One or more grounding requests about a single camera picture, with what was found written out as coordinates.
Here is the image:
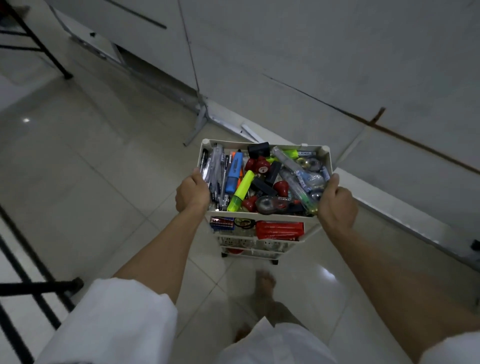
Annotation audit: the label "yellow highlighter marker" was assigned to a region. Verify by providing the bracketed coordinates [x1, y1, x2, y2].
[226, 169, 256, 213]

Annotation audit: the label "clear pen case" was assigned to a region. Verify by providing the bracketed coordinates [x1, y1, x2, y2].
[207, 144, 226, 200]

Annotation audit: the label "person's white shirt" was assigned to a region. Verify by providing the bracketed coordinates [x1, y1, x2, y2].
[35, 277, 480, 364]

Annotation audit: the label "person's right forearm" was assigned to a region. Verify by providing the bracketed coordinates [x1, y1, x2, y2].
[322, 224, 480, 353]

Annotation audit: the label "person's left forearm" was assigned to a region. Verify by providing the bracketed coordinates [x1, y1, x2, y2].
[112, 208, 211, 305]

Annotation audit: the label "clear plastic tube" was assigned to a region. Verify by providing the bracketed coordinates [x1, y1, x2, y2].
[270, 146, 312, 181]

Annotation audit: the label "clear tape dispenser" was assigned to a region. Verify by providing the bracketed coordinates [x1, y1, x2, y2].
[296, 157, 326, 190]

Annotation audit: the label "black metal stand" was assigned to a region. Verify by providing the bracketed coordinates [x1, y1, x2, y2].
[0, 0, 74, 80]

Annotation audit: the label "grey metal folding frame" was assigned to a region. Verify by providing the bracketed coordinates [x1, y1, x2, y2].
[48, 5, 250, 148]

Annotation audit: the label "clear green-tipped glue pen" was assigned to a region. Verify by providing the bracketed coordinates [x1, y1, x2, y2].
[279, 168, 320, 215]

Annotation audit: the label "black metal frame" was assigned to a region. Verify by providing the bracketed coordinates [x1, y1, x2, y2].
[0, 204, 85, 364]

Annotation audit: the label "black stamp block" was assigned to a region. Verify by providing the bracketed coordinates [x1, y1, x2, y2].
[247, 141, 271, 160]
[250, 177, 279, 197]
[264, 161, 283, 185]

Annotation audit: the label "red packet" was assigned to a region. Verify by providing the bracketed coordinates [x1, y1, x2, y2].
[256, 220, 305, 242]

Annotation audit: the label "black correction tape dispenser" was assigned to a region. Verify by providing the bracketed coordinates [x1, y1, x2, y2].
[256, 194, 301, 216]

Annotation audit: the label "person's grey trousers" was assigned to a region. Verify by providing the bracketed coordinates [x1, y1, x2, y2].
[234, 298, 310, 344]

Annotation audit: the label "white storage trolley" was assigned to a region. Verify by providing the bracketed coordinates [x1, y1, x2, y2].
[197, 138, 335, 266]

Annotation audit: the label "person's left hand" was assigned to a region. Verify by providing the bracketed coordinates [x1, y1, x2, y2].
[175, 167, 212, 215]

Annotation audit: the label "blue packet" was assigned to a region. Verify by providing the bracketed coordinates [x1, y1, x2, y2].
[209, 216, 235, 232]

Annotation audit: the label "person's right hand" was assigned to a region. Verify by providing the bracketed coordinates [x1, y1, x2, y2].
[316, 173, 359, 239]

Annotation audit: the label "person's right foot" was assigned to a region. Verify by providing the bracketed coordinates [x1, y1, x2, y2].
[254, 269, 278, 312]

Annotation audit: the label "blue highlighter marker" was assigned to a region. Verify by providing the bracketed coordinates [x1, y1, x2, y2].
[224, 149, 245, 195]

